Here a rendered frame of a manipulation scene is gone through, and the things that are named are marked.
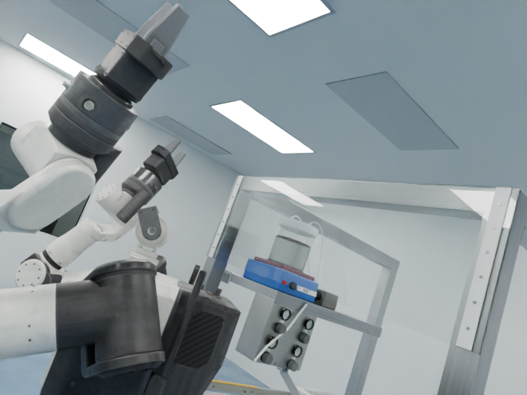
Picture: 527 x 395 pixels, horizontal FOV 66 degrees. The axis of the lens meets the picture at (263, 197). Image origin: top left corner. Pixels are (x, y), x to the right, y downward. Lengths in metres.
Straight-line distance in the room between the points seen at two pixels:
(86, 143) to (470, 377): 0.78
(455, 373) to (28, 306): 0.75
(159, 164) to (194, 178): 5.68
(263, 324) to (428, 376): 3.44
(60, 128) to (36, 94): 5.60
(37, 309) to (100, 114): 0.26
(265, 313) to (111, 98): 0.98
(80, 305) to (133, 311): 0.07
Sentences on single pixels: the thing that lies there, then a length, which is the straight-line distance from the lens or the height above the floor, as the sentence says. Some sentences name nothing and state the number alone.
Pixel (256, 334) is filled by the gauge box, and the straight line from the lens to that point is 1.38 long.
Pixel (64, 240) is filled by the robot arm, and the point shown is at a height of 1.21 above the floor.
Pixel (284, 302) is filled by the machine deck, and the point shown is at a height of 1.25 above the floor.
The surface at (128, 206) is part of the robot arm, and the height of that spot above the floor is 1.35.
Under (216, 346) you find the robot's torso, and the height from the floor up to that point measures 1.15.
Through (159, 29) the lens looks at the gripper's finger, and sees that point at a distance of 0.55.
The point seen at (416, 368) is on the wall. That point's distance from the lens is 4.74.
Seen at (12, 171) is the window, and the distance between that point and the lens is 6.16.
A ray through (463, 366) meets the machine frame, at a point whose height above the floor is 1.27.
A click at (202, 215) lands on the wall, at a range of 6.97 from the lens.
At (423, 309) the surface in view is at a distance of 0.97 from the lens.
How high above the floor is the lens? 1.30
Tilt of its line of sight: 11 degrees up
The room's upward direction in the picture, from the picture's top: 20 degrees clockwise
